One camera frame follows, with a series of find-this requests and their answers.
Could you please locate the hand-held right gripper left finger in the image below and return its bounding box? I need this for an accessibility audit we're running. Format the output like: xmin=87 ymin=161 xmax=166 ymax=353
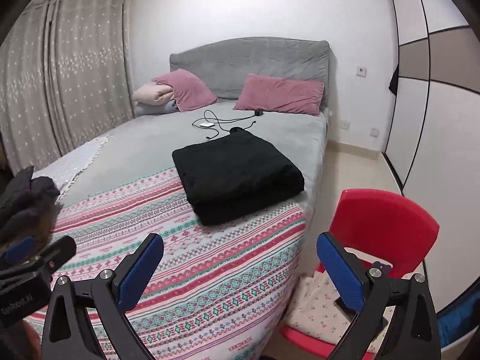
xmin=40 ymin=232 xmax=166 ymax=360

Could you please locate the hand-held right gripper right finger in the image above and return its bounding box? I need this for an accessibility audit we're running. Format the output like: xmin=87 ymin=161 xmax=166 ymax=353
xmin=316 ymin=231 xmax=442 ymax=360

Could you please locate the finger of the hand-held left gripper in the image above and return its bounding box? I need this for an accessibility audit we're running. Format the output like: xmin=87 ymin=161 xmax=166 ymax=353
xmin=0 ymin=235 xmax=36 ymax=268
xmin=34 ymin=235 xmax=77 ymax=272

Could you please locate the black coat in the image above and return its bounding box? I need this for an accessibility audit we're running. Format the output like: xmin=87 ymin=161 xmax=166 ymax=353
xmin=172 ymin=127 xmax=305 ymax=226

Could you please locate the person's left forearm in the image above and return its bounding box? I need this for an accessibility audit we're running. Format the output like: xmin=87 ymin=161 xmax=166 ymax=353
xmin=0 ymin=322 xmax=42 ymax=360

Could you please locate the white floral cloth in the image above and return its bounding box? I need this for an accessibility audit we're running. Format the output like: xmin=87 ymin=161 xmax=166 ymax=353
xmin=287 ymin=272 xmax=398 ymax=355

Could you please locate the red plastic chair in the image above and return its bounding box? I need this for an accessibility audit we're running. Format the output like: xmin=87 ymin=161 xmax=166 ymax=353
xmin=279 ymin=189 xmax=440 ymax=360

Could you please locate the patterned pink and teal blanket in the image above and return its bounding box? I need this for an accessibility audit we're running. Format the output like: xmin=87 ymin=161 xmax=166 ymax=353
xmin=24 ymin=167 xmax=308 ymax=360

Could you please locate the white fringed quilt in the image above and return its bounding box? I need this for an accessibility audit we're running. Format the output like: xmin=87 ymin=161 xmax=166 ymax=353
xmin=32 ymin=135 xmax=113 ymax=196

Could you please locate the bed with grey sheet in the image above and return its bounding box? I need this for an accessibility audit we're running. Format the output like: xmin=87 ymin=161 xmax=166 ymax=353
xmin=22 ymin=101 xmax=330 ymax=360

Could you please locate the blue-grey pillow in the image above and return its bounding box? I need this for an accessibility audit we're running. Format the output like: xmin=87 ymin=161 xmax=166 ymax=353
xmin=134 ymin=100 xmax=179 ymax=118

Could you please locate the grey star-patterned curtain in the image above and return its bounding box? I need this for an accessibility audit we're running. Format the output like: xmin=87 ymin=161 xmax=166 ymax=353
xmin=0 ymin=0 xmax=135 ymax=173

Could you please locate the cream folded pillow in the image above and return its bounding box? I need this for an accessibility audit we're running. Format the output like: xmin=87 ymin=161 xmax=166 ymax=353
xmin=133 ymin=82 xmax=175 ymax=106

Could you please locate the pink pillow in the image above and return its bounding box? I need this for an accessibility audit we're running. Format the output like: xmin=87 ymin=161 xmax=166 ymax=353
xmin=233 ymin=74 xmax=325 ymax=116
xmin=151 ymin=69 xmax=218 ymax=113

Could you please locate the grey padded headboard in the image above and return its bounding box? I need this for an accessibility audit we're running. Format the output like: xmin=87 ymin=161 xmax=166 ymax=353
xmin=169 ymin=37 xmax=331 ymax=107

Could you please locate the black charging cable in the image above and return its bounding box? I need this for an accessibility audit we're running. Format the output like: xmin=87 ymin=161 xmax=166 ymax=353
xmin=192 ymin=109 xmax=257 ymax=140

